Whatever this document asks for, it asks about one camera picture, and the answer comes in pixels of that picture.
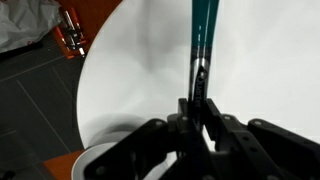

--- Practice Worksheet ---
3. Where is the teal marker pen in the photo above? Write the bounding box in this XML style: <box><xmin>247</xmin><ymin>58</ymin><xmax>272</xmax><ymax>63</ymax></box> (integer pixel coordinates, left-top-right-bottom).
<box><xmin>187</xmin><ymin>0</ymin><xmax>221</xmax><ymax>110</ymax></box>

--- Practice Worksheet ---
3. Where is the orange hand tool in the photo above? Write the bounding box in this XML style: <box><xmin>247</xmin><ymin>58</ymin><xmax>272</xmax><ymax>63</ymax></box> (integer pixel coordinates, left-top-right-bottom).
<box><xmin>53</xmin><ymin>6</ymin><xmax>90</xmax><ymax>60</ymax></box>

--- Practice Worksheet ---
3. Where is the crumpled white paper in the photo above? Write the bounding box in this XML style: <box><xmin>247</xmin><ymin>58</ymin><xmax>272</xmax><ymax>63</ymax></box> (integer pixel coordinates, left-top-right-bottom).
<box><xmin>0</xmin><ymin>0</ymin><xmax>63</xmax><ymax>54</ymax></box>

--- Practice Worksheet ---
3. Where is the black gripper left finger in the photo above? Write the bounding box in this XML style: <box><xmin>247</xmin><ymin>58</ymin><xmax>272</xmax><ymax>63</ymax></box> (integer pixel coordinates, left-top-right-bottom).
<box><xmin>83</xmin><ymin>97</ymin><xmax>211</xmax><ymax>180</ymax></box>

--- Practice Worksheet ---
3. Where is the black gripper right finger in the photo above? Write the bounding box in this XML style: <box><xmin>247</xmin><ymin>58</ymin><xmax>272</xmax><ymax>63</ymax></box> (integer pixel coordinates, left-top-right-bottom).
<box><xmin>201</xmin><ymin>97</ymin><xmax>320</xmax><ymax>180</ymax></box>

